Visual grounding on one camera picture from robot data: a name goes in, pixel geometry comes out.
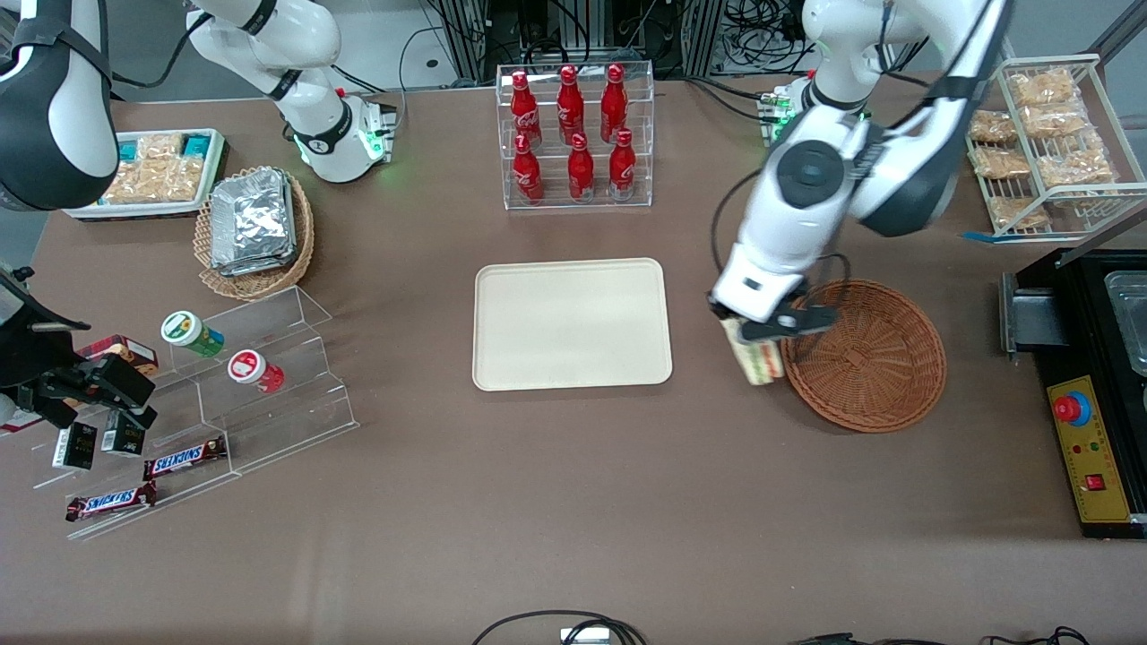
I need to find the triangular sandwich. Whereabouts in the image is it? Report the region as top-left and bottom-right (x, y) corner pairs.
(724, 315), (787, 387)

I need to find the red brown chocolate box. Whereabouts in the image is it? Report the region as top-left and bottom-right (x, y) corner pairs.
(76, 334), (160, 377)

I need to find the metal pan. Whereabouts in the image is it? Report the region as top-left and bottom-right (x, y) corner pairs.
(1104, 271), (1147, 377)

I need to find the white snack tray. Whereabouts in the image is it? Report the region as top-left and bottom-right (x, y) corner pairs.
(65, 128), (229, 221)

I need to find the red cola bottle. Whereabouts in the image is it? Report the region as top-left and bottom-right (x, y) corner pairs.
(599, 63), (629, 142)
(567, 133), (596, 203)
(608, 128), (638, 202)
(512, 133), (545, 205)
(556, 64), (586, 144)
(510, 71), (542, 150)

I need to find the round brown wicker basket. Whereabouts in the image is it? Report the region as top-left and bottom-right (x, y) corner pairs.
(780, 279), (947, 434)

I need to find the yellow control panel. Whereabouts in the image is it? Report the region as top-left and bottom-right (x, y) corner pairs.
(1046, 374), (1134, 525)

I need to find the clear acrylic stepped stand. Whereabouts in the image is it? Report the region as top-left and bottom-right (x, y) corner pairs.
(31, 285), (361, 541)

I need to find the clear cracker snack bag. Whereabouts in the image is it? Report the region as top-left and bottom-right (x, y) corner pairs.
(160, 134), (206, 203)
(102, 159), (167, 205)

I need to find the beige rectangular tray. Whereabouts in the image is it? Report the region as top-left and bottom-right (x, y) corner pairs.
(472, 258), (674, 392)

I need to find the black cable bundle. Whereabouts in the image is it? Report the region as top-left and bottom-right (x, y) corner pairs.
(726, 0), (809, 56)

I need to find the silver foil packet stack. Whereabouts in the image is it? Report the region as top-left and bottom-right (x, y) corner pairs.
(209, 168), (298, 278)

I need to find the brown snickers bar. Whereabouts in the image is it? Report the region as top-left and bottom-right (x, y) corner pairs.
(65, 481), (159, 523)
(143, 436), (228, 481)

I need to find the black thin table cable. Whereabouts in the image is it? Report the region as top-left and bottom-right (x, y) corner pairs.
(789, 626), (1092, 645)

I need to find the green lidded snack cup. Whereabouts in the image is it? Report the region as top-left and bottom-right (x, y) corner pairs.
(160, 310), (226, 358)

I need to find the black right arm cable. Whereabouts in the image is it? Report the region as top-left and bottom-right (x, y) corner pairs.
(106, 13), (213, 90)

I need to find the black machine with grey drawer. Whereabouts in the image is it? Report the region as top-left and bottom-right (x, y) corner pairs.
(999, 249), (1147, 538)

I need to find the light wicker basket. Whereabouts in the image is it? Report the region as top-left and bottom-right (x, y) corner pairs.
(194, 166), (315, 301)

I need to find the red lidded snack cup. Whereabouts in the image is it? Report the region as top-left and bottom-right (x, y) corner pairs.
(227, 349), (286, 394)

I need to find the clear bag of pastries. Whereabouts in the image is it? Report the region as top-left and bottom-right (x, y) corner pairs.
(990, 197), (1052, 230)
(968, 110), (1019, 145)
(1037, 134), (1117, 188)
(1022, 102), (1091, 138)
(1008, 70), (1081, 104)
(972, 146), (1032, 181)

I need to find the clear acrylic bottle rack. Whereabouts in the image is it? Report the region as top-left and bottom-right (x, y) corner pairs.
(496, 61), (655, 211)

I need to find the white wire rack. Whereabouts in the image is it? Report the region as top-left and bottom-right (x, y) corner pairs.
(963, 54), (1147, 241)

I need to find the small black box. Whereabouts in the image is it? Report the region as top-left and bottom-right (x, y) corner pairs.
(51, 421), (98, 472)
(100, 412), (146, 458)

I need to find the black looped table cable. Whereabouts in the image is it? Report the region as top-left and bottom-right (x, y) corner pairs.
(470, 610), (648, 645)

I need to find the aluminium frame post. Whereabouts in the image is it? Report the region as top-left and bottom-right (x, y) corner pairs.
(444, 0), (503, 82)
(681, 0), (728, 78)

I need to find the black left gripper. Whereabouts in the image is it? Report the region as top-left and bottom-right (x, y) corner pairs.
(713, 299), (841, 345)

